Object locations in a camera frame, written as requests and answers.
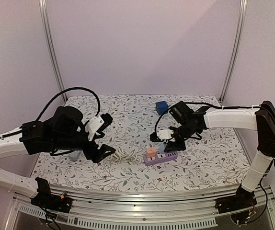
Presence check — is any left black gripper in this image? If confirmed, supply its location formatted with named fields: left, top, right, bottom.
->
left=53, top=125, right=116, bottom=163

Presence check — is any light blue plug adapter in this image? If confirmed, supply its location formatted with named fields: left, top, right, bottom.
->
left=157, top=145, right=166, bottom=154

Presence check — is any purple power strip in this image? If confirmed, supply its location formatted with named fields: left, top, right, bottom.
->
left=143, top=152, right=178, bottom=166

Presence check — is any pink plug adapter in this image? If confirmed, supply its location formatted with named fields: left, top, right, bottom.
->
left=146, top=148, right=157, bottom=158

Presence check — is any light blue power strip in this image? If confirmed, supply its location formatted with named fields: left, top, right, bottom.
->
left=68, top=151, right=81, bottom=161

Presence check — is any dark blue cube socket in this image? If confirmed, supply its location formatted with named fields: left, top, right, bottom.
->
left=155, top=101, right=169, bottom=115

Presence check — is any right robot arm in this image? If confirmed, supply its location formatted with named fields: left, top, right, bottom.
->
left=154, top=101, right=275, bottom=209

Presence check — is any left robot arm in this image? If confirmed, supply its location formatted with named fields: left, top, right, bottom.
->
left=0, top=106, right=115, bottom=208

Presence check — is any floral patterned table mat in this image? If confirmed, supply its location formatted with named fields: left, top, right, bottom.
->
left=31, top=95, right=249, bottom=193

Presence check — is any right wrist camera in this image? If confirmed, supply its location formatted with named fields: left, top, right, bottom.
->
left=150, top=129, right=175, bottom=142

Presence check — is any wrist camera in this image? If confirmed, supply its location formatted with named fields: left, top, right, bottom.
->
left=85, top=113, right=113, bottom=141
left=150, top=129, right=175, bottom=142

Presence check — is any white coiled power cord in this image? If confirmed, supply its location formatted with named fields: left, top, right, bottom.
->
left=105, top=148, right=140, bottom=164

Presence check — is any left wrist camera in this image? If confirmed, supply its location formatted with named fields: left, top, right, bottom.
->
left=85, top=113, right=113, bottom=141

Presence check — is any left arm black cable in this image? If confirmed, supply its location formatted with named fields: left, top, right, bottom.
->
left=0, top=86, right=102, bottom=144

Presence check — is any aluminium front rail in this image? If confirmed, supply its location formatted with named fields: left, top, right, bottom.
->
left=4, top=184, right=275, bottom=230

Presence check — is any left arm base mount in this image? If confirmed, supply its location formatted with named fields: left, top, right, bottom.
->
left=31, top=189, right=73, bottom=213

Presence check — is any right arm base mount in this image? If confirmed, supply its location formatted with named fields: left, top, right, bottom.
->
left=215, top=184, right=257, bottom=214

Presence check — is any left aluminium frame post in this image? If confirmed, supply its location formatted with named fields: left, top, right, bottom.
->
left=38, top=0, right=65, bottom=92

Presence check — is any aluminium frame post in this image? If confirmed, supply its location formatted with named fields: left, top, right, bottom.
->
left=219, top=0, right=248, bottom=104
left=38, top=0, right=65, bottom=92

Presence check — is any right aluminium frame post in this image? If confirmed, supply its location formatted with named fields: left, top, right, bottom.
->
left=219, top=0, right=248, bottom=104

